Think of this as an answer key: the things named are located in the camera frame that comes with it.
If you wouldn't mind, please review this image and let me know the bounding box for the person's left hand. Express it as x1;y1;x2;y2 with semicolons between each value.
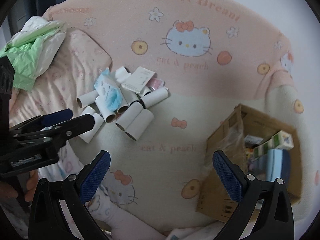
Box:
0;170;38;203

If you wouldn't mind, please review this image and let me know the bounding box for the blue tissue packet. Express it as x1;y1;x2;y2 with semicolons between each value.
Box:
94;67;123;108

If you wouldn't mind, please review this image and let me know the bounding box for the pink printed pillow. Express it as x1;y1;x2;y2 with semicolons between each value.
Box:
10;29;113;130

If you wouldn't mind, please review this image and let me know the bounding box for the pink cream printed blanket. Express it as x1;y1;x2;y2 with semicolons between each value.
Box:
45;0;313;233

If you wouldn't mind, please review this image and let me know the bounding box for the small white grey box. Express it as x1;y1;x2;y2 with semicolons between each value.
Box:
244;134;263;148

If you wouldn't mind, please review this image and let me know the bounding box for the white printed bedsheet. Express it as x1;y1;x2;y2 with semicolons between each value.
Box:
0;142;225;240

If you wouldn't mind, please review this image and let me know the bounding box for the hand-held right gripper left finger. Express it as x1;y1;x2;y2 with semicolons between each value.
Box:
28;150;112;240

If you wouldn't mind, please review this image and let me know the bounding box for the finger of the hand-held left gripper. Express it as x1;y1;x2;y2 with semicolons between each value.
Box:
14;114;96;147
9;109;73;133

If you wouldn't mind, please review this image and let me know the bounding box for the pile of white paper tubes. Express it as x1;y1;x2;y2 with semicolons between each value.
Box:
76;66;169;144

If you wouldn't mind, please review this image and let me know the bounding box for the light blue box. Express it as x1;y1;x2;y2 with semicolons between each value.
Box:
260;149;292;183

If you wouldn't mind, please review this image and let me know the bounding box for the green white carton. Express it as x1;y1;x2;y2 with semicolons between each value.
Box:
252;130;293;160

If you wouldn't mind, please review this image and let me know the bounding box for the green plastic bag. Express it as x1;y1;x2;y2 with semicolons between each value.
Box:
0;20;67;90

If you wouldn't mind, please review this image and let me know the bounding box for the cardboard box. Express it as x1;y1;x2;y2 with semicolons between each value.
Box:
196;104;303;223

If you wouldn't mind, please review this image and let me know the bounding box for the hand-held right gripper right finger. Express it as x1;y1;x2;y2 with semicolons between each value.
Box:
212;150;295;240

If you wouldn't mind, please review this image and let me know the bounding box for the pink wrapper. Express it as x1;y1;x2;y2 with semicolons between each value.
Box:
147;77;165;92

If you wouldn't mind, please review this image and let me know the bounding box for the white notepad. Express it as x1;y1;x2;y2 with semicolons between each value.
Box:
121;66;154;93

